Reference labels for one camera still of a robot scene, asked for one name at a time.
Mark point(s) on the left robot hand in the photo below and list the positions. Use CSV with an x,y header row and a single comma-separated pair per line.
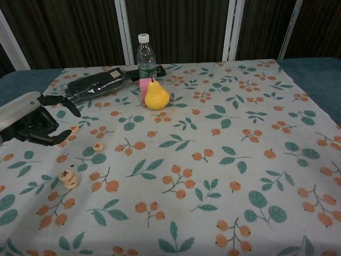
x,y
24,117

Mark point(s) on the wooden chess piece red character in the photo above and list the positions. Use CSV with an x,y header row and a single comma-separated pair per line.
x,y
75,129
97,146

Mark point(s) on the dark ribbed partition panel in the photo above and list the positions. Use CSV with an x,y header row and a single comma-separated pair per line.
x,y
319,26
181,29
4,64
66,32
261,26

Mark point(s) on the black gloves in plastic bag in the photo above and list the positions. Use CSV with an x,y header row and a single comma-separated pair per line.
x,y
93,85

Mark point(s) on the yellow pear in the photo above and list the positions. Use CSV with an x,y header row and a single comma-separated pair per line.
x,y
157,97

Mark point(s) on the clear plastic water bottle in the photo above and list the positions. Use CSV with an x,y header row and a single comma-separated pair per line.
x,y
146,56

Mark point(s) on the floral fruit print tablecloth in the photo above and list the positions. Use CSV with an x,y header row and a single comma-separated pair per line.
x,y
186,160

